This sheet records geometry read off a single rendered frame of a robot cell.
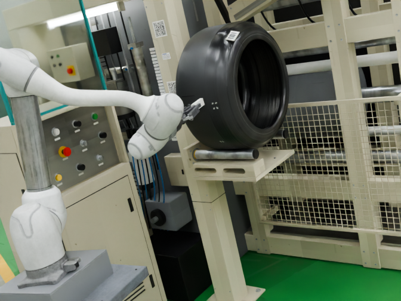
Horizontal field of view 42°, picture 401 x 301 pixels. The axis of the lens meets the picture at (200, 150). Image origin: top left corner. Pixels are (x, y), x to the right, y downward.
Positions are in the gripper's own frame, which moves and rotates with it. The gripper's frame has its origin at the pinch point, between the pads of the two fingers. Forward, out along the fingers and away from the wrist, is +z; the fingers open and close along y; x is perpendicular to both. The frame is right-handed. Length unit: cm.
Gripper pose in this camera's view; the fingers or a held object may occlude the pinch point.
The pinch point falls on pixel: (197, 104)
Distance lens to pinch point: 218.0
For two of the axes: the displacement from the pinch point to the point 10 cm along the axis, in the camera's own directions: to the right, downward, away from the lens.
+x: 3.0, 8.8, 3.6
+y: -7.8, 0.1, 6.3
